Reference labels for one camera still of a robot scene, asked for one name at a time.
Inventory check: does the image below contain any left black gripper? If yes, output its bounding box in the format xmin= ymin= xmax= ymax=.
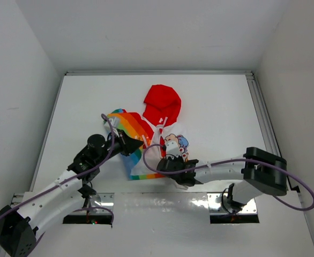
xmin=95 ymin=128 xmax=143 ymax=165

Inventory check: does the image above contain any metal base plate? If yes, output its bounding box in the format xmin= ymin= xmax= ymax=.
xmin=10 ymin=192 xmax=114 ymax=215
xmin=207 ymin=192 xmax=258 ymax=216

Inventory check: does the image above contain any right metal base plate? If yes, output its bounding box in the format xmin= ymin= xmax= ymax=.
xmin=207 ymin=192 xmax=258 ymax=216

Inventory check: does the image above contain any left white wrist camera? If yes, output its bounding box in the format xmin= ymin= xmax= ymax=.
xmin=106 ymin=116 xmax=121 ymax=130

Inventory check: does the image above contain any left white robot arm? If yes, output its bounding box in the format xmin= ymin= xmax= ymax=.
xmin=0 ymin=129 xmax=144 ymax=256

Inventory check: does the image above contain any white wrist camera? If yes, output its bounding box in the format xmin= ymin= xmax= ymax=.
xmin=165 ymin=140 xmax=182 ymax=159
xmin=106 ymin=116 xmax=121 ymax=130

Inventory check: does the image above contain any rainbow children's hooded jacket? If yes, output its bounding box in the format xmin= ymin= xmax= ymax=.
xmin=107 ymin=85 xmax=190 ymax=180

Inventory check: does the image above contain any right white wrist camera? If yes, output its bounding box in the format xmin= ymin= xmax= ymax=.
xmin=165 ymin=140 xmax=182 ymax=159

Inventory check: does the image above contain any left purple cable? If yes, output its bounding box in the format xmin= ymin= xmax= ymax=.
xmin=0 ymin=113 xmax=125 ymax=243

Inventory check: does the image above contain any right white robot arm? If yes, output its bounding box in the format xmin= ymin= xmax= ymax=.
xmin=156 ymin=147 xmax=287 ymax=215

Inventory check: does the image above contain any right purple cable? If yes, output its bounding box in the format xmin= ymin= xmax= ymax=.
xmin=143 ymin=143 xmax=314 ymax=211

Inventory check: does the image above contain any purple cable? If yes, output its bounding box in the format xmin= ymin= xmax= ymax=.
xmin=143 ymin=143 xmax=314 ymax=211
xmin=0 ymin=113 xmax=125 ymax=243

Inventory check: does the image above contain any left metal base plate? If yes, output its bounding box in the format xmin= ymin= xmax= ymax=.
xmin=10 ymin=192 xmax=114 ymax=215

